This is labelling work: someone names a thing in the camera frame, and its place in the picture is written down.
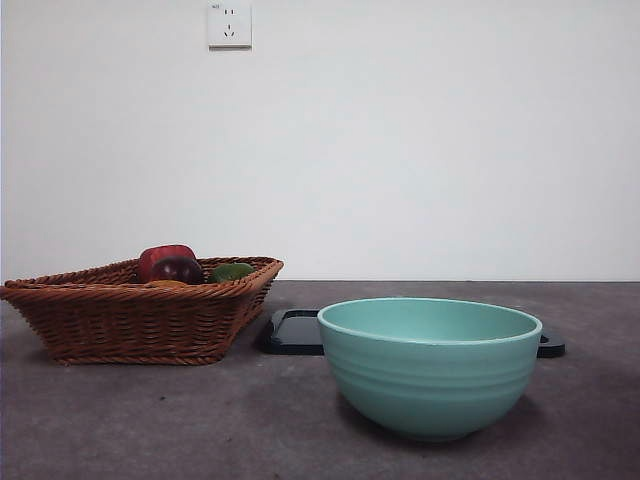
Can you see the green fruit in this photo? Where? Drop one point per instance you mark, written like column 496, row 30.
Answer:
column 230, row 272

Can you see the brown wicker basket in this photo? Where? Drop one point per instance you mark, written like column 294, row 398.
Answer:
column 125, row 325

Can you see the dark green rectangular tray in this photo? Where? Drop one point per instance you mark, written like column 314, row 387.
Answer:
column 292, row 335

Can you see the red apple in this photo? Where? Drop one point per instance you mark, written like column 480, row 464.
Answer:
column 160, row 252

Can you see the teal ceramic bowl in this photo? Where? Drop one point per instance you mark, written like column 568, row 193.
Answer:
column 430, row 385

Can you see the dark purple plum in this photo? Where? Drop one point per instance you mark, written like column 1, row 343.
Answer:
column 176, row 271

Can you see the orange-yellow fruit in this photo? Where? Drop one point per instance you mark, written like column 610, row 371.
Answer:
column 166, row 283

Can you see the white wall socket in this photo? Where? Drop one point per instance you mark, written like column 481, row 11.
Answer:
column 229, row 25

